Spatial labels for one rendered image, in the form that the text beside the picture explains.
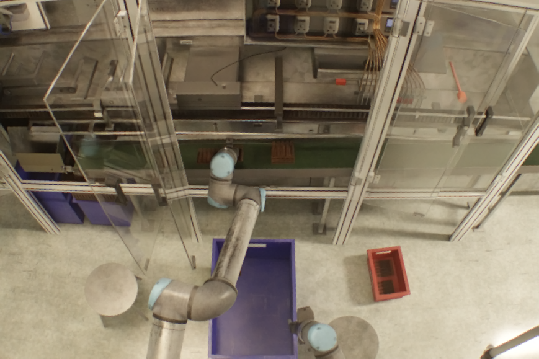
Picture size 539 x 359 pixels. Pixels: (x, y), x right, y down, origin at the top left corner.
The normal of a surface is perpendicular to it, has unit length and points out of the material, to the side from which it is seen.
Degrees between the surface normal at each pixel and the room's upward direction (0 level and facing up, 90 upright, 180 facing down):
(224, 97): 90
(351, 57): 90
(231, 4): 90
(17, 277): 0
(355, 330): 0
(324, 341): 20
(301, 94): 0
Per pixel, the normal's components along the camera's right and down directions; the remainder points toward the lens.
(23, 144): 0.02, 0.38
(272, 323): 0.03, -0.56
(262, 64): 0.00, 0.83
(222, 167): 0.00, 0.10
